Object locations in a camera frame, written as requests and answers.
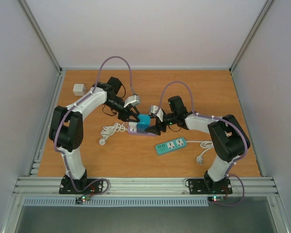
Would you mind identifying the white charger with cable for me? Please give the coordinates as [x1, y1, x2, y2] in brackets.
[120, 122, 137, 132]

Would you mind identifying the light blue adapter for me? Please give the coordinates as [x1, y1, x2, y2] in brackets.
[138, 114, 151, 125]

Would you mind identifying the teal power strip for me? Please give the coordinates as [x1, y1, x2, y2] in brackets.
[155, 137, 187, 156]

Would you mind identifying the white tiger print plug adapter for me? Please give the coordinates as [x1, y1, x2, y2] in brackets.
[73, 83, 87, 97]

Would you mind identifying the purple power strip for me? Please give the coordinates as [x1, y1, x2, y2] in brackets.
[127, 127, 157, 137]

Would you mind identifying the blue cube socket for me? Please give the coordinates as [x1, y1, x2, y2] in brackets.
[136, 123, 150, 134]

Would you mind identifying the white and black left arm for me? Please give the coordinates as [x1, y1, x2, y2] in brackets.
[49, 77, 140, 195]

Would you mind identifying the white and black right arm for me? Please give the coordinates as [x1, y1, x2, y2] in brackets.
[145, 96, 250, 194]

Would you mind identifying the right controller board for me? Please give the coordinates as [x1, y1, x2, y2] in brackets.
[208, 196, 225, 202]

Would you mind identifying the controller board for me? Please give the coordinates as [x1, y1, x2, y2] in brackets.
[208, 196, 225, 202]
[75, 196, 91, 204]

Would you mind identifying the left controller board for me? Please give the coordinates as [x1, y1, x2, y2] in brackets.
[75, 196, 91, 204]

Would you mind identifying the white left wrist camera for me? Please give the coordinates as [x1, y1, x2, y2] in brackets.
[124, 95, 141, 108]

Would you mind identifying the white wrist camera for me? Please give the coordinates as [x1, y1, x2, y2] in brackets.
[124, 95, 141, 108]
[149, 105, 164, 121]

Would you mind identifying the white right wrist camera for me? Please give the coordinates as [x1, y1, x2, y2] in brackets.
[149, 105, 164, 121]

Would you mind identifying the white purple strip cord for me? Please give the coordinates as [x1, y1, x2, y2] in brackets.
[98, 122, 128, 146]

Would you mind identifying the white power strip cord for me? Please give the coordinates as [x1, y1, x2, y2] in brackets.
[186, 140, 213, 166]

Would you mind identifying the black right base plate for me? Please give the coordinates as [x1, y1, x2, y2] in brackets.
[187, 179, 233, 195]

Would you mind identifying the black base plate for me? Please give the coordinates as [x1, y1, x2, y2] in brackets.
[187, 179, 233, 195]
[59, 176, 104, 195]

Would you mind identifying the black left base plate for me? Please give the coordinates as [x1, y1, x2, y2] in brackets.
[59, 176, 104, 195]

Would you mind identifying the aluminium front rail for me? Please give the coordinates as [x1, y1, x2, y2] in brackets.
[13, 177, 279, 197]

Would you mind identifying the slotted grey cable duct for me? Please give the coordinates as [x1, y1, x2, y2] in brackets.
[23, 197, 209, 208]

